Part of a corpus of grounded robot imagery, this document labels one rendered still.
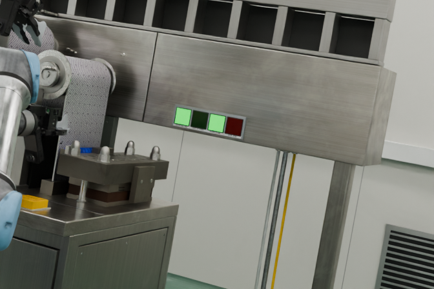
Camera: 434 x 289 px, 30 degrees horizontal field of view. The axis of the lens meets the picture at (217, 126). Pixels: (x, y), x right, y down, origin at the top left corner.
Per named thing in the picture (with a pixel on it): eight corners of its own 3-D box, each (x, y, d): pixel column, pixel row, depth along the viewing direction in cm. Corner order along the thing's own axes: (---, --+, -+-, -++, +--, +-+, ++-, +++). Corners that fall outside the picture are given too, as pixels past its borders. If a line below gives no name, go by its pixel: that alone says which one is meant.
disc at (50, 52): (25, 94, 244) (33, 46, 243) (26, 94, 245) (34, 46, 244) (66, 103, 238) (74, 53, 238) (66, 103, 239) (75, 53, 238)
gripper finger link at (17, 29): (37, 33, 235) (30, 9, 227) (26, 47, 232) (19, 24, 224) (28, 30, 236) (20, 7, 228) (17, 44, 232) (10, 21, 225)
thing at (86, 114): (55, 154, 241) (66, 93, 240) (97, 153, 263) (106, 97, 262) (57, 154, 241) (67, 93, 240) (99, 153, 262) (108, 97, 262)
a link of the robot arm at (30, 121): (24, 138, 219) (0, 133, 222) (34, 139, 223) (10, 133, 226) (28, 111, 218) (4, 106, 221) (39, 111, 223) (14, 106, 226)
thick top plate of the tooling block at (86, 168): (56, 173, 236) (59, 153, 235) (124, 169, 272) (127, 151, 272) (103, 184, 229) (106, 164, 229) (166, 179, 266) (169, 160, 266)
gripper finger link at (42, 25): (56, 35, 232) (41, 10, 225) (46, 49, 228) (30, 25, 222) (48, 35, 233) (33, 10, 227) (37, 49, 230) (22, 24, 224)
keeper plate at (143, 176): (128, 201, 245) (134, 166, 244) (144, 199, 254) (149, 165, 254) (135, 203, 244) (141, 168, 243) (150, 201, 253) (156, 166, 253)
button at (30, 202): (10, 204, 214) (11, 195, 214) (26, 202, 220) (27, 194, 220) (31, 210, 211) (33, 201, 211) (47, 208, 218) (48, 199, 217)
